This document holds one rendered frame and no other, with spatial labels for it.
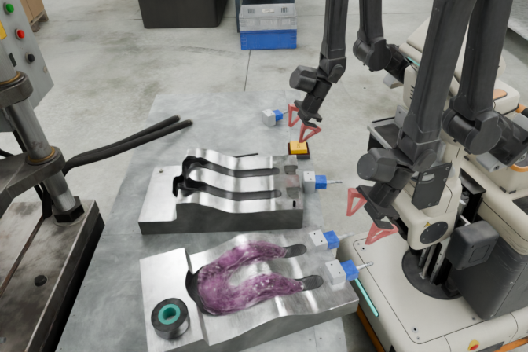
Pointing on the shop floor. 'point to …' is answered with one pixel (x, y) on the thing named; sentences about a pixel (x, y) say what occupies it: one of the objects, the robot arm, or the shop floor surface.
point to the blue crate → (268, 39)
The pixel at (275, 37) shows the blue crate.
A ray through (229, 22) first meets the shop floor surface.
